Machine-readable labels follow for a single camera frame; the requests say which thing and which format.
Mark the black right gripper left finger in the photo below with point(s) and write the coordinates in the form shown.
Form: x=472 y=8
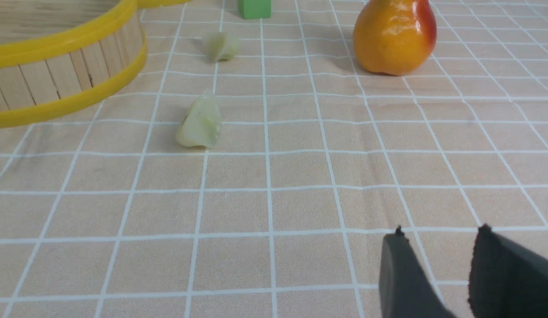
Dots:
x=404 y=289

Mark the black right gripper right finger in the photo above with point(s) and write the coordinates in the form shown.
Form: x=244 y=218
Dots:
x=506 y=279

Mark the pale green dumpling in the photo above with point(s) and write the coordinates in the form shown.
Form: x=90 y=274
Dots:
x=202 y=124
x=219 y=46

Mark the bamboo steamer tray yellow rim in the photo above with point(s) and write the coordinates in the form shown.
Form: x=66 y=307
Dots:
x=60 y=56

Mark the beige grid tablecloth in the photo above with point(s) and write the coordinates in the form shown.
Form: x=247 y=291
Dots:
x=104 y=215

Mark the orange red toy pear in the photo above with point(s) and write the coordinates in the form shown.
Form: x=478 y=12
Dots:
x=394 y=37

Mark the green cube block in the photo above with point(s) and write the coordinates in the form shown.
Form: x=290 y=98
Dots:
x=255 y=9

